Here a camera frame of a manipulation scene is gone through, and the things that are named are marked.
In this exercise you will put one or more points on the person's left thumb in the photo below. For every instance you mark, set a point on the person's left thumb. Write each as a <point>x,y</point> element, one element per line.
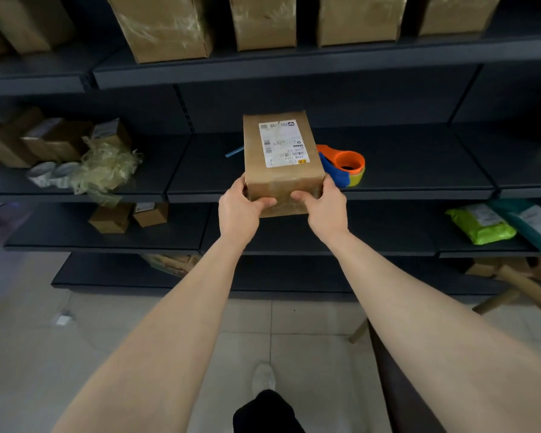
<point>263,203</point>

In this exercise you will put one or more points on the white paper scrap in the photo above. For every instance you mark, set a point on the white paper scrap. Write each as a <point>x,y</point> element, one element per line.
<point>64,319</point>

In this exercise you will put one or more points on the person's right forearm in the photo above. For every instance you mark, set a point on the person's right forearm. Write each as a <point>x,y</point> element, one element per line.
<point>414,329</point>

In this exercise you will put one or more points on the orange blue tape dispenser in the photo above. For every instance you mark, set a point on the orange blue tape dispenser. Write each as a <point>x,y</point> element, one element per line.
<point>345,164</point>

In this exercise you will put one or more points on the clear tape roll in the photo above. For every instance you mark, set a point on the clear tape roll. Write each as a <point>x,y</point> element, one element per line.
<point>40,173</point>
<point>65,174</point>

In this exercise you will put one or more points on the person's black trouser leg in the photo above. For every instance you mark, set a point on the person's black trouser leg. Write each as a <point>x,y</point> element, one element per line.
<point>266,414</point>

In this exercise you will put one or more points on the dark metal shelving unit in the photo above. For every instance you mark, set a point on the dark metal shelving unit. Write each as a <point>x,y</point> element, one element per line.
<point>410,162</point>

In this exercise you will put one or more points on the person's left forearm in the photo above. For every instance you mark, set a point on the person's left forearm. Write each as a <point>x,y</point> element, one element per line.
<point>171,338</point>

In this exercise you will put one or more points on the blue pen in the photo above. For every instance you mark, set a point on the blue pen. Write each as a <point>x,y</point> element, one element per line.
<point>234,151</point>

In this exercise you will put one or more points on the crumpled clear tape wad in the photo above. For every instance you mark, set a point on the crumpled clear tape wad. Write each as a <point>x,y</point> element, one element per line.
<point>103,169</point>

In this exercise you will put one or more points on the small brown cardboard box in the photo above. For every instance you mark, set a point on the small brown cardboard box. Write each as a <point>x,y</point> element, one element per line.
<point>110,219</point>

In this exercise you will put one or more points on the person's white shoe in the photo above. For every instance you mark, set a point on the person's white shoe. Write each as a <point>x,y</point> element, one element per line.
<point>263,378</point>

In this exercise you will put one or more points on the person's right hand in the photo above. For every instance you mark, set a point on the person's right hand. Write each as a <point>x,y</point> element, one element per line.
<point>328,216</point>

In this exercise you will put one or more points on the person's right thumb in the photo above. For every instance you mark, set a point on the person's right thumb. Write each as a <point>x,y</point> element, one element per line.
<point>303,197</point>

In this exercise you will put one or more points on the small cardboard parcel white label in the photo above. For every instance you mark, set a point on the small cardboard parcel white label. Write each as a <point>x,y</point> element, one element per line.
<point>110,132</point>

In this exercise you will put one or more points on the wooden chair dark seat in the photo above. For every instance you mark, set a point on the wooden chair dark seat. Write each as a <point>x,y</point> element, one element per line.
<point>529,288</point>

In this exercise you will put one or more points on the teal plastic mailer packet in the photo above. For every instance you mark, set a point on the teal plastic mailer packet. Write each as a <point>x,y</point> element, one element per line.
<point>532,225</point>

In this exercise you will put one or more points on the person's left hand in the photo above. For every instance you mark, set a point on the person's left hand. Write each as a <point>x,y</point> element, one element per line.
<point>236,218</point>

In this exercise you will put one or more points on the green plastic mailer packet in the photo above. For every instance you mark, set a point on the green plastic mailer packet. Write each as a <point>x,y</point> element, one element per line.
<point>482,225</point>

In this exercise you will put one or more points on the small brown box white label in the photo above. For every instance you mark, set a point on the small brown box white label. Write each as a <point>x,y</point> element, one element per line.
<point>151,215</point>

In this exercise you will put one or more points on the brown cardboard parcel white label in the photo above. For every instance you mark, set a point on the brown cardboard parcel white label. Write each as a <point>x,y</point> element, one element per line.
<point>282,175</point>
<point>56,139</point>

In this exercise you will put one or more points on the printed cardboard box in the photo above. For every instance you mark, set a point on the printed cardboard box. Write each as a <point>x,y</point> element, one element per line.
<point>173,264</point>

